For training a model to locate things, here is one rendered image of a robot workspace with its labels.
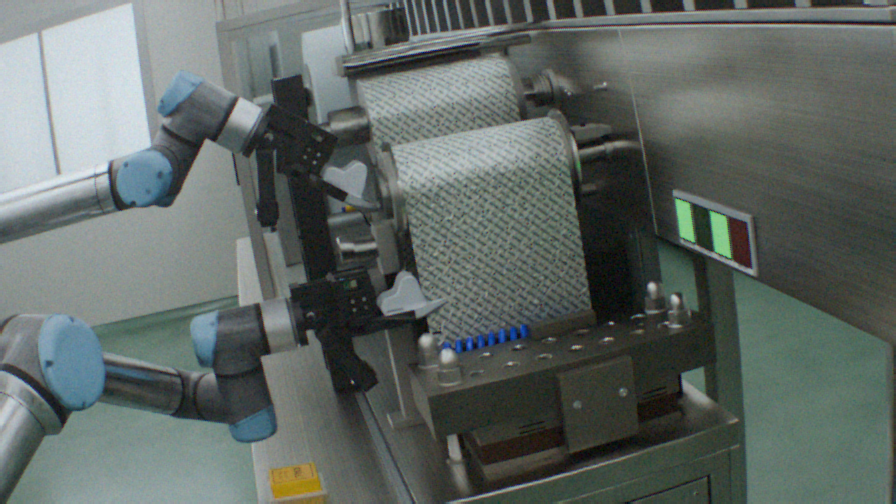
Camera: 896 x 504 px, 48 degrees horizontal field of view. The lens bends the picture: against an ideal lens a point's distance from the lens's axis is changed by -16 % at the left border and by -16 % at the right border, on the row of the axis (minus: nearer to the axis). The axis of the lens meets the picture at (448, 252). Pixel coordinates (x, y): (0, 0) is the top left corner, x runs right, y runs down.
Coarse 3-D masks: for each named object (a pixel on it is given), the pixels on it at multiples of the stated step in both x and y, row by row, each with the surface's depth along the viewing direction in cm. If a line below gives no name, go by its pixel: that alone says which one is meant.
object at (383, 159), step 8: (560, 128) 166; (568, 144) 164; (384, 152) 165; (568, 152) 164; (384, 160) 162; (568, 160) 164; (384, 168) 163; (392, 176) 161; (392, 184) 160; (392, 192) 160; (392, 200) 162; (400, 208) 161; (400, 216) 162; (392, 224) 168; (400, 224) 163; (408, 224) 163
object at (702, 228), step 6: (696, 210) 138; (702, 210) 136; (696, 216) 138; (702, 216) 136; (696, 222) 139; (702, 222) 137; (708, 222) 135; (696, 228) 139; (702, 228) 137; (708, 228) 135; (696, 234) 140; (702, 234) 138; (708, 234) 135; (702, 240) 138; (708, 240) 136; (708, 246) 136
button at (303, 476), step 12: (288, 468) 156; (300, 468) 155; (312, 468) 154; (276, 480) 151; (288, 480) 151; (300, 480) 150; (312, 480) 150; (276, 492) 150; (288, 492) 150; (300, 492) 150; (312, 492) 151
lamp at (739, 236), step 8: (736, 224) 126; (744, 224) 123; (736, 232) 126; (744, 232) 124; (736, 240) 127; (744, 240) 124; (736, 248) 127; (744, 248) 125; (736, 256) 127; (744, 256) 125
